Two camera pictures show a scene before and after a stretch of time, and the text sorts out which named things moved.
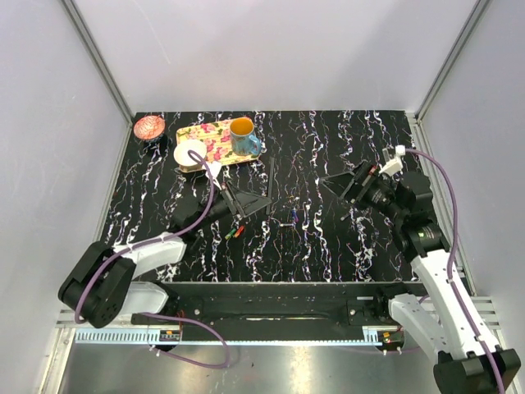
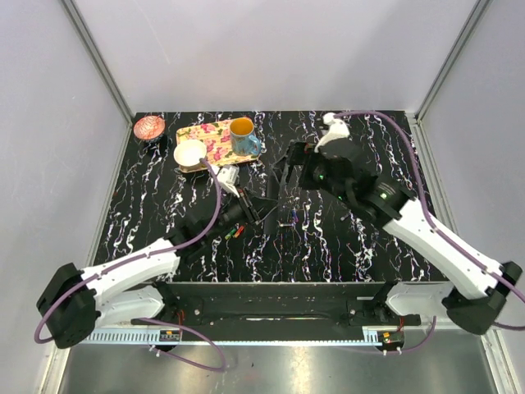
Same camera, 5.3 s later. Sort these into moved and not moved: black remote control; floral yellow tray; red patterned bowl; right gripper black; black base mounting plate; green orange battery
Moved: right gripper black; black remote control
Not moved: floral yellow tray; green orange battery; black base mounting plate; red patterned bowl
